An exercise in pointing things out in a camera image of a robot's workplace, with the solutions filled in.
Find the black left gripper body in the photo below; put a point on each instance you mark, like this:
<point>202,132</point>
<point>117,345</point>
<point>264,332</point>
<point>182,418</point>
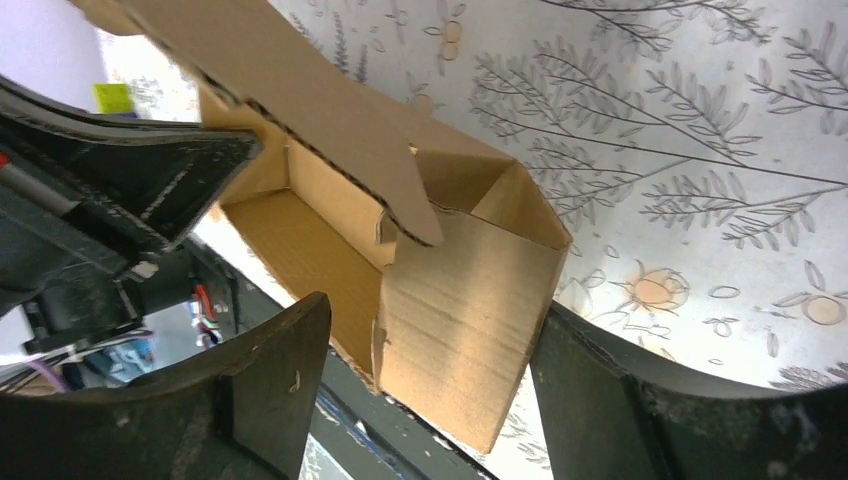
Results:
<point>78,280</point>

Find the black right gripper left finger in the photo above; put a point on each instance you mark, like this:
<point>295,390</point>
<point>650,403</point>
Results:
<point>241,410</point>

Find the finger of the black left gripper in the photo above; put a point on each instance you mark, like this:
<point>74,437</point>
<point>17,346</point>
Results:
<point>148,180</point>

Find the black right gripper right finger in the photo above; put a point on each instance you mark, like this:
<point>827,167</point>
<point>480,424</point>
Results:
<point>613,410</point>

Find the cardboard box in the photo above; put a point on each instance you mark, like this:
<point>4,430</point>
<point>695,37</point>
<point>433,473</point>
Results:
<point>439,254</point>

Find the yellow green small tool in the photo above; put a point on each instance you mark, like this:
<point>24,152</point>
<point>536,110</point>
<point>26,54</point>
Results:
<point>114,99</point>

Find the floral patterned table mat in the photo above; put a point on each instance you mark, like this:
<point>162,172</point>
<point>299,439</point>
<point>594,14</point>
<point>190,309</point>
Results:
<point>695,151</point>

